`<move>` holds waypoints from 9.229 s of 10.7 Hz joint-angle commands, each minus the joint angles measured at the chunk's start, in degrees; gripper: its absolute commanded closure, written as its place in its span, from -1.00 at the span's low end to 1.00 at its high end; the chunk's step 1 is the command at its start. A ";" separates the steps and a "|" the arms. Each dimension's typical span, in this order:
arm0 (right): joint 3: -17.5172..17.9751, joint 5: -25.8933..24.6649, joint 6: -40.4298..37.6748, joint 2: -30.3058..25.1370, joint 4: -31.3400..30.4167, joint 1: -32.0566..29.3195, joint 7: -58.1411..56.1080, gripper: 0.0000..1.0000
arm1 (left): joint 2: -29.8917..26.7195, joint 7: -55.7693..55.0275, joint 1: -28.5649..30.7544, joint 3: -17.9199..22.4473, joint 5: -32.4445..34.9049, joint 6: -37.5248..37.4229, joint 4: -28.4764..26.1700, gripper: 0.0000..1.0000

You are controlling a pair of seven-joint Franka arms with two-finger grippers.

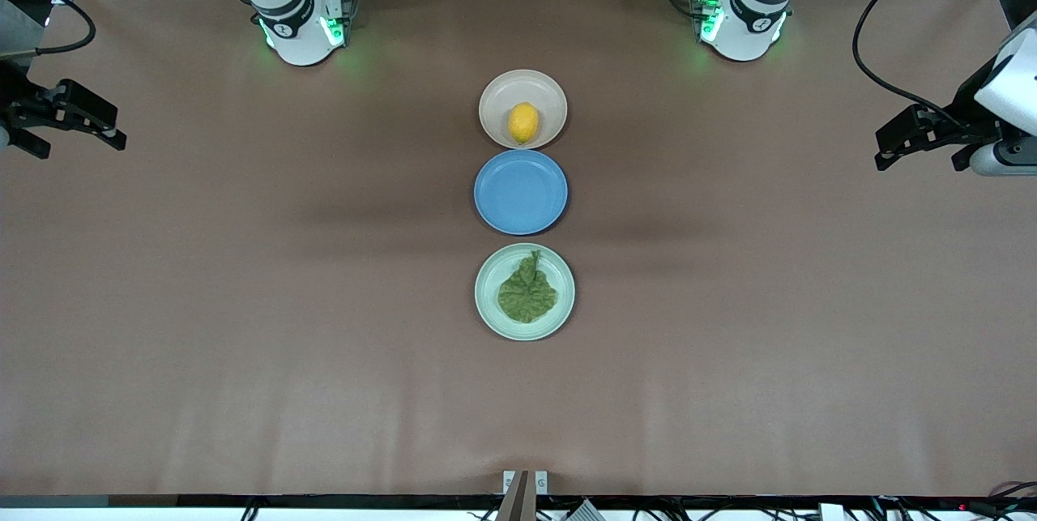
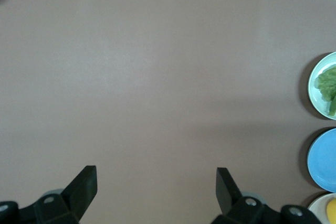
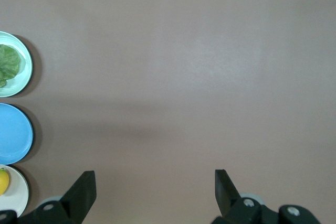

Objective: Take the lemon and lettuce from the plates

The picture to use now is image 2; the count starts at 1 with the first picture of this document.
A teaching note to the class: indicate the blue plate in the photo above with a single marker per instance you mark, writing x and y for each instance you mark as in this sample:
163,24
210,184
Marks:
324,159

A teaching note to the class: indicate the beige plate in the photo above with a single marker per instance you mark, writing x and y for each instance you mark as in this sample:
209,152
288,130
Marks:
319,207

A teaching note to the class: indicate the yellow lemon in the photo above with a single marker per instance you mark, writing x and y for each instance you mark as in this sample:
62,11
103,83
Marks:
332,212

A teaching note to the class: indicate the green lettuce leaf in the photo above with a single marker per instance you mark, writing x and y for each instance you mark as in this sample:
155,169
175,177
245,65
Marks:
326,82

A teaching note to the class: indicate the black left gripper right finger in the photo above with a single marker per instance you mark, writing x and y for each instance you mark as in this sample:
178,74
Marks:
229,195

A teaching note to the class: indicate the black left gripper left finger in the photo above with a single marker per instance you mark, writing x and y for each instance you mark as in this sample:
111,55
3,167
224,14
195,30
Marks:
78,195

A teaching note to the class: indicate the pale green plate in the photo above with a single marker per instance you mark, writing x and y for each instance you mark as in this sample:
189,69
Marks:
316,98

